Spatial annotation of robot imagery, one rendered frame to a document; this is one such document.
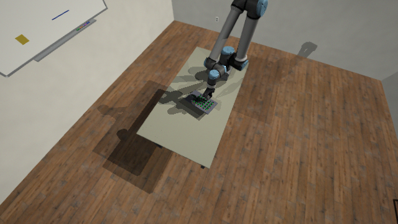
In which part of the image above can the grey switch panel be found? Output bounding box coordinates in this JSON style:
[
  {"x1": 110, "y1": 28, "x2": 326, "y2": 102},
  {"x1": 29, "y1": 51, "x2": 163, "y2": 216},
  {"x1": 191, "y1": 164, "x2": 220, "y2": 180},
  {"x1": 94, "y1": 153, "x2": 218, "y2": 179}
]
[{"x1": 185, "y1": 90, "x2": 218, "y2": 114}]

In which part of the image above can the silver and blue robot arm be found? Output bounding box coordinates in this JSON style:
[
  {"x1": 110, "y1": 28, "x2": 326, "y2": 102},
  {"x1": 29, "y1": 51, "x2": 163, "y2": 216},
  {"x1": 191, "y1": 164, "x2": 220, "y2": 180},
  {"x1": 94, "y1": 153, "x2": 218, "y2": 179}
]
[{"x1": 202, "y1": 0, "x2": 268, "y2": 98}]

